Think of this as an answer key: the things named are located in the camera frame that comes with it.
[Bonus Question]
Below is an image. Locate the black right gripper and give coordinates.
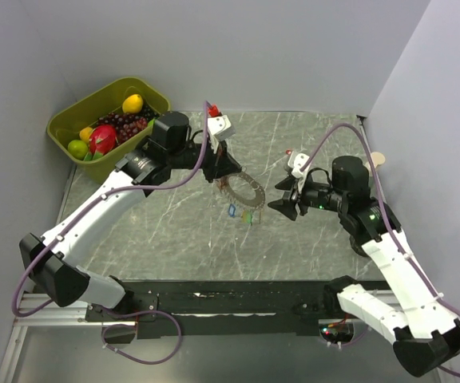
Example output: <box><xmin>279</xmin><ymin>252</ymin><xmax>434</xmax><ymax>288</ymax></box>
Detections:
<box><xmin>267</xmin><ymin>171</ymin><xmax>347</xmax><ymax>221</ymax></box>

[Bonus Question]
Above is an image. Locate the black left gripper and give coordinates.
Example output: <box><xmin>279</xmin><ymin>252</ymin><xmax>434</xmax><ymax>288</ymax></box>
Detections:
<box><xmin>168</xmin><ymin>135</ymin><xmax>242</xmax><ymax>184</ymax></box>

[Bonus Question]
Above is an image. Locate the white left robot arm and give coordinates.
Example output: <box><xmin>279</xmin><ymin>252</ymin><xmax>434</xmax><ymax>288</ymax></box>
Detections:
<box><xmin>19</xmin><ymin>112</ymin><xmax>242</xmax><ymax>321</ymax></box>

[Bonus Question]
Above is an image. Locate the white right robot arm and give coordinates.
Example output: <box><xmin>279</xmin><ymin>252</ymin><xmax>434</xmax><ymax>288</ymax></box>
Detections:
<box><xmin>268</xmin><ymin>152</ymin><xmax>460</xmax><ymax>377</ymax></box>

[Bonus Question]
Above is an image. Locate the blue key tag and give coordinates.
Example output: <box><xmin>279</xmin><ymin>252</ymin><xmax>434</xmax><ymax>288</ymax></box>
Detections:
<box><xmin>228</xmin><ymin>203</ymin><xmax>236</xmax><ymax>218</ymax></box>

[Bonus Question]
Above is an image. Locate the black tape roll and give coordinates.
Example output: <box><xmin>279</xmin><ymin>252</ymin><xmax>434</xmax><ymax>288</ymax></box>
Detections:
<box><xmin>349</xmin><ymin>235</ymin><xmax>370</xmax><ymax>258</ymax></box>

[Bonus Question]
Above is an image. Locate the soap pump bottle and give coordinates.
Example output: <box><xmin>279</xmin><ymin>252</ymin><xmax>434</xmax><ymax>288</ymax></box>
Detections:
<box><xmin>365</xmin><ymin>152</ymin><xmax>386</xmax><ymax>172</ymax></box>

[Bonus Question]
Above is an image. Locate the dark red grape bunch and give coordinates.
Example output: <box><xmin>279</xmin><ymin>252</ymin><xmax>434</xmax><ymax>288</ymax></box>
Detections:
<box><xmin>93</xmin><ymin>105</ymin><xmax>160</xmax><ymax>145</ymax></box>

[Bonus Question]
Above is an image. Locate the yellow lemon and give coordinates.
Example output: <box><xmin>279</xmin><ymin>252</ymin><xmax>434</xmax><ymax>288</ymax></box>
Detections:
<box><xmin>122</xmin><ymin>93</ymin><xmax>144</xmax><ymax>114</ymax></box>

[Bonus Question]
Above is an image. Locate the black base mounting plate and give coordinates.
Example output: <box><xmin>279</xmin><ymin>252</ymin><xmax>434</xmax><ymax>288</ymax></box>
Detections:
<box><xmin>73</xmin><ymin>277</ymin><xmax>352</xmax><ymax>339</ymax></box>

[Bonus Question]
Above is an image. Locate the red dragon fruit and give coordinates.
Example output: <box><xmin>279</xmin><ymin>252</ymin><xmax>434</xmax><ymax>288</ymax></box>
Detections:
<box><xmin>89</xmin><ymin>124</ymin><xmax>117</xmax><ymax>159</ymax></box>

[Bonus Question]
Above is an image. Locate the small orange fruit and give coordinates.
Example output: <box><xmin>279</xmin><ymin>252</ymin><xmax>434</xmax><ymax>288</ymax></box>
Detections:
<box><xmin>79</xmin><ymin>127</ymin><xmax>93</xmax><ymax>142</ymax></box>

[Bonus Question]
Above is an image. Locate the green lime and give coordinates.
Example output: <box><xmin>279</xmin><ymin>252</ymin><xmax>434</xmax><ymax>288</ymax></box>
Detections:
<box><xmin>67</xmin><ymin>140</ymin><xmax>89</xmax><ymax>160</ymax></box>

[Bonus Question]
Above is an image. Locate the olive green plastic bin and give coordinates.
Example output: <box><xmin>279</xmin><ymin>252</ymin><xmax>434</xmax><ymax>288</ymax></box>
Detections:
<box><xmin>46</xmin><ymin>77</ymin><xmax>171</xmax><ymax>184</ymax></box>

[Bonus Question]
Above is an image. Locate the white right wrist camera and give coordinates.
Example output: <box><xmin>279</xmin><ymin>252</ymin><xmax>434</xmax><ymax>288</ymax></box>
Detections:
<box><xmin>285</xmin><ymin>151</ymin><xmax>309</xmax><ymax>179</ymax></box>

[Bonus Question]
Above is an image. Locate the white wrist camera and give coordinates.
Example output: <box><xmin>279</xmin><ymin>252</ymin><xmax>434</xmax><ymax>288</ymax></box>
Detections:
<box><xmin>285</xmin><ymin>151</ymin><xmax>309</xmax><ymax>179</ymax></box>
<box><xmin>207</xmin><ymin>115</ymin><xmax>236</xmax><ymax>153</ymax></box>

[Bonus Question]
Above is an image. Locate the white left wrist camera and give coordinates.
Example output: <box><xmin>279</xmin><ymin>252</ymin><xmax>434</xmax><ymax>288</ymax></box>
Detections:
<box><xmin>207</xmin><ymin>115</ymin><xmax>236</xmax><ymax>153</ymax></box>

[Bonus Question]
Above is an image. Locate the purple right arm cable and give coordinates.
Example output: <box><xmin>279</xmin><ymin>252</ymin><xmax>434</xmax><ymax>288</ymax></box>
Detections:
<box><xmin>299</xmin><ymin>122</ymin><xmax>460</xmax><ymax>381</ymax></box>

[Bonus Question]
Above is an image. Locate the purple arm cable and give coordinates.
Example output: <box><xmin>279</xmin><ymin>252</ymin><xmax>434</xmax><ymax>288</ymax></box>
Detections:
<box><xmin>10</xmin><ymin>100</ymin><xmax>215</xmax><ymax>365</ymax></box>
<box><xmin>299</xmin><ymin>122</ymin><xmax>460</xmax><ymax>381</ymax></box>

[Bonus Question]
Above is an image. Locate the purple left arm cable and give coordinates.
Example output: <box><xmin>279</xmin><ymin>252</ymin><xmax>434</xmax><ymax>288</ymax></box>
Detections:
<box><xmin>10</xmin><ymin>100</ymin><xmax>215</xmax><ymax>365</ymax></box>

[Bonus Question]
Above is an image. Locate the aluminium rail frame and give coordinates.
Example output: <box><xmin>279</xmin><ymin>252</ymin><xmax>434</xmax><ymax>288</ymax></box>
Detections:
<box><xmin>0</xmin><ymin>290</ymin><xmax>103</xmax><ymax>383</ymax></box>

